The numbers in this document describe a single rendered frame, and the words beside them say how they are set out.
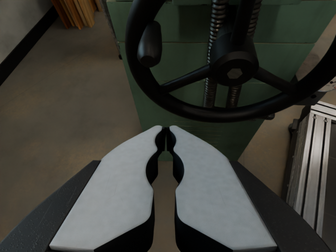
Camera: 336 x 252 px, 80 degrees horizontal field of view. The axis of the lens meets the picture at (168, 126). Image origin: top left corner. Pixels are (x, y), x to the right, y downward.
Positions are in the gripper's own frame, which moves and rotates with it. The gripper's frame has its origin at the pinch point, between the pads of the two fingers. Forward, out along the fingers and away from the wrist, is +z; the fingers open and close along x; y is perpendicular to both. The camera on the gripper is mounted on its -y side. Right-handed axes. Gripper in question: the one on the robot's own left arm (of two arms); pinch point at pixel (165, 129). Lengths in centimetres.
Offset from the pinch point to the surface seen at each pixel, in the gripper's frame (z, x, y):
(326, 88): 34, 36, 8
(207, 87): 27.7, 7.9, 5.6
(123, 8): 35.0, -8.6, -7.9
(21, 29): 156, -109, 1
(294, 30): 34.8, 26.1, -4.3
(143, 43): 10.2, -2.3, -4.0
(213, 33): 22.7, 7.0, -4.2
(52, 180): 67, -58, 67
